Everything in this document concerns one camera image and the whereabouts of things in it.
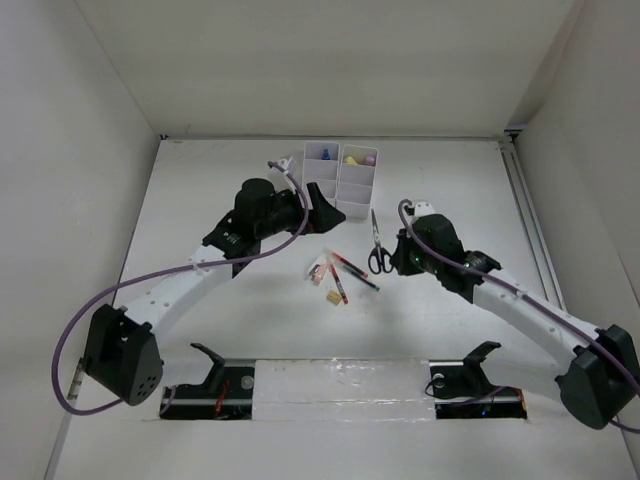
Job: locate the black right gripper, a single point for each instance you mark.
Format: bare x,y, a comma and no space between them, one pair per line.
400,259

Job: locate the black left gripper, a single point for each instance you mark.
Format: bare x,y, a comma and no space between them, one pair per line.
322,217

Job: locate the black handled scissors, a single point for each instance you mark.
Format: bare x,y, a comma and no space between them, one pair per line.
379,259

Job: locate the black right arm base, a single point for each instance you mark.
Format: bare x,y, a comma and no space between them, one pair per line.
462,391

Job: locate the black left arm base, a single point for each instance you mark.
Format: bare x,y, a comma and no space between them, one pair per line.
219,389

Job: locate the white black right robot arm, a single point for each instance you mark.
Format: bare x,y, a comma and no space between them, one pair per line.
593,372

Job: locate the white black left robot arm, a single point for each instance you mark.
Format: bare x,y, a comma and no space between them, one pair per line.
122,349

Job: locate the white left organizer box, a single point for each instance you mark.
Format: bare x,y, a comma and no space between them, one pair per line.
324,173

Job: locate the white organizer box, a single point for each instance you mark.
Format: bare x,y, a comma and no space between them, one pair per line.
324,173
355,182

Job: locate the white right organizer box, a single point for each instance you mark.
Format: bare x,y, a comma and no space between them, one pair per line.
355,182

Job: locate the green pen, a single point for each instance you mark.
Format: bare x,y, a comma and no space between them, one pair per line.
361,278

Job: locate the yellow staple box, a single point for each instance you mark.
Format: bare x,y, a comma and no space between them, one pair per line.
334,297

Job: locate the pink red pen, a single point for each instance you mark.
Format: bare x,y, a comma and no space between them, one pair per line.
335,276

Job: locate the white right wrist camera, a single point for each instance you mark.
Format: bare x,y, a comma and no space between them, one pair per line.
419,209

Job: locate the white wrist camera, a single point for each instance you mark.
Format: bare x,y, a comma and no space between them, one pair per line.
419,209
282,166

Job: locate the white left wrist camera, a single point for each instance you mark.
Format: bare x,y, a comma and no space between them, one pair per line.
282,166

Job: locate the aluminium side rail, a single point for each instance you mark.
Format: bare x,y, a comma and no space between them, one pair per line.
529,219

